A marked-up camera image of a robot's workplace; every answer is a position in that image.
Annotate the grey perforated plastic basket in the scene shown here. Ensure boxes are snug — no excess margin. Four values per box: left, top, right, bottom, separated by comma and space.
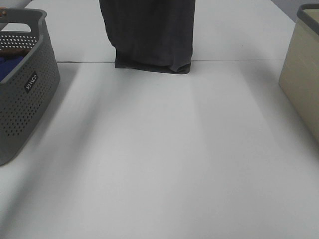
0, 8, 60, 165

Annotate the dark grey towel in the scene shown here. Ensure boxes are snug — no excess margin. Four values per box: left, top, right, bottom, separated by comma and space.
99, 0, 195, 74

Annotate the blue microfibre cloth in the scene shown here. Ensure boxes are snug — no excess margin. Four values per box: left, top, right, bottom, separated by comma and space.
0, 56, 24, 81

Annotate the beige fabric storage box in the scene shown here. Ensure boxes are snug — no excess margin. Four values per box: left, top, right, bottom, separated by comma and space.
279, 3, 319, 141

